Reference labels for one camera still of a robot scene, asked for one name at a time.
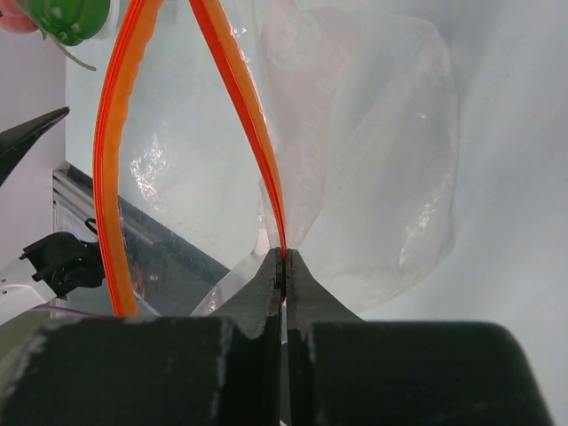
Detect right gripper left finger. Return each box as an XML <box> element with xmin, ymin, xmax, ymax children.
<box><xmin>191</xmin><ymin>248</ymin><xmax>283</xmax><ymax>339</ymax></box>

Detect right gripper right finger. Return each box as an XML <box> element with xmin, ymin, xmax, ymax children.
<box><xmin>286</xmin><ymin>249</ymin><xmax>363</xmax><ymax>342</ymax></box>

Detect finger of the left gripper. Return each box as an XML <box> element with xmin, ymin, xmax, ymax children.
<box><xmin>0</xmin><ymin>106</ymin><xmax>70</xmax><ymax>185</ymax></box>

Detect red bell pepper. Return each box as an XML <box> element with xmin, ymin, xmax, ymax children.
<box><xmin>0</xmin><ymin>0</ymin><xmax>38</xmax><ymax>35</ymax></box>

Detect green bell pepper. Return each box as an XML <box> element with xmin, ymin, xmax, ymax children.
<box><xmin>26</xmin><ymin>0</ymin><xmax>111</xmax><ymax>47</ymax></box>

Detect clear zip top bag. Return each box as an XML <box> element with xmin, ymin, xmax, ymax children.
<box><xmin>93</xmin><ymin>1</ymin><xmax>459</xmax><ymax>316</ymax></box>

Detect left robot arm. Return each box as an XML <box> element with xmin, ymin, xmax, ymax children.
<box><xmin>1</xmin><ymin>106</ymin><xmax>105</xmax><ymax>324</ymax></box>

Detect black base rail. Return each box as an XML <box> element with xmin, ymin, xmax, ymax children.
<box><xmin>119</xmin><ymin>199</ymin><xmax>229</xmax><ymax>317</ymax></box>

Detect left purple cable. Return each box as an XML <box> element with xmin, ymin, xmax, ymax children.
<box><xmin>35</xmin><ymin>304</ymin><xmax>90</xmax><ymax>317</ymax></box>

